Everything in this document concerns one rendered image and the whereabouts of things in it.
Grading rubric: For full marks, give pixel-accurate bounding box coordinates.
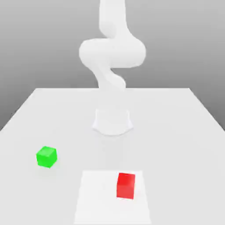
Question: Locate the small red cube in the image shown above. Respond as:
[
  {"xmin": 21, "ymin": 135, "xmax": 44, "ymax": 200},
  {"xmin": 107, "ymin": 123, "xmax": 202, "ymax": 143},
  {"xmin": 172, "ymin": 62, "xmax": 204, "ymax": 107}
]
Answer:
[{"xmin": 116, "ymin": 172, "xmax": 136, "ymax": 200}]

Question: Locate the small green cube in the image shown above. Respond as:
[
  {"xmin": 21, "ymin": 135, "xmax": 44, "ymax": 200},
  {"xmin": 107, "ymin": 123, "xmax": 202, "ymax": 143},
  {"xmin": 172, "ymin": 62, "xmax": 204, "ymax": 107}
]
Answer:
[{"xmin": 36, "ymin": 145, "xmax": 58, "ymax": 169}]

